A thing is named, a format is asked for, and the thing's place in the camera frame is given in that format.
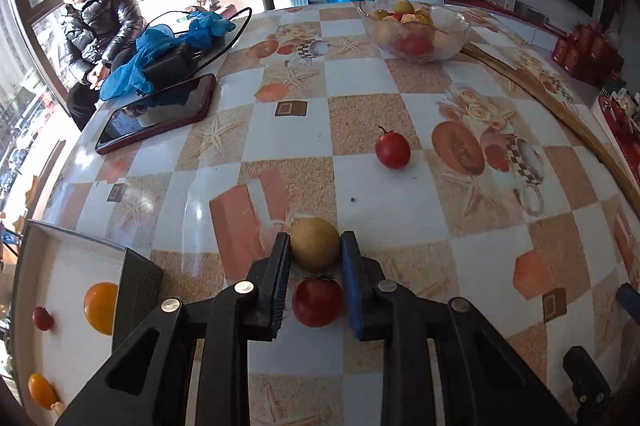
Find seated person black jacket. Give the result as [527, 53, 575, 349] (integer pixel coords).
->
[62, 0, 145, 129]

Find yellow-brown round fruit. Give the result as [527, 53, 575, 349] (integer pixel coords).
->
[291, 218, 340, 273]

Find red cherry tomato middle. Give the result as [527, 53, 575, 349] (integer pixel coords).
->
[292, 276, 344, 328]

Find red cased tablet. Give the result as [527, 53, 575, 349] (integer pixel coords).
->
[94, 74, 217, 155]

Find glass fruit bowl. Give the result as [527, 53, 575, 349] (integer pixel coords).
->
[356, 0, 471, 63]

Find red cherry tomato far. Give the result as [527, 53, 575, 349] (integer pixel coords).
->
[374, 126, 411, 169]

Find grey rimmed white tray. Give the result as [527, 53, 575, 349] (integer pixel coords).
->
[8, 219, 164, 426]

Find red cherry tomato in tray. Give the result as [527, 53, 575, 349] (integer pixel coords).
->
[32, 307, 55, 332]

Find tan walnut-like fruit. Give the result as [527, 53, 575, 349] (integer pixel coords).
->
[50, 401, 66, 417]

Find orange in tray corner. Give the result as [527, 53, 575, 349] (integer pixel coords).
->
[84, 282, 118, 336]

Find black cable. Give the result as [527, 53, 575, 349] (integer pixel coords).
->
[144, 6, 254, 72]

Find blue plastic bag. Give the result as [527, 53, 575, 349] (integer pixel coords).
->
[99, 12, 235, 102]

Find red gift boxes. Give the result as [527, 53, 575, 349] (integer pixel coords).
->
[552, 22, 624, 88]

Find small orange in tray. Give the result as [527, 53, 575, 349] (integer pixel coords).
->
[27, 373, 58, 410]

